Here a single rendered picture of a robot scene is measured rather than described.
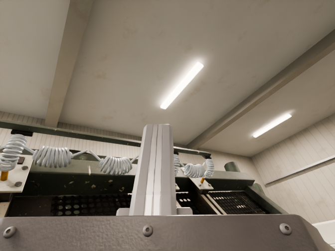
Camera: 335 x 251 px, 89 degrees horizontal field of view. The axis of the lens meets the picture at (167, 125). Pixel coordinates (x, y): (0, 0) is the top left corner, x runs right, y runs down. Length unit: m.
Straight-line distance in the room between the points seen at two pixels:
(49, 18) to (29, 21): 0.24
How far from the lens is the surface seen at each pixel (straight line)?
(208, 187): 0.98
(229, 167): 5.12
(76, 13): 2.49
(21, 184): 0.66
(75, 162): 0.80
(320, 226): 5.50
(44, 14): 2.83
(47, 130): 0.66
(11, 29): 3.06
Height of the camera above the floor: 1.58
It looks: 35 degrees up
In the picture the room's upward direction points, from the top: 13 degrees counter-clockwise
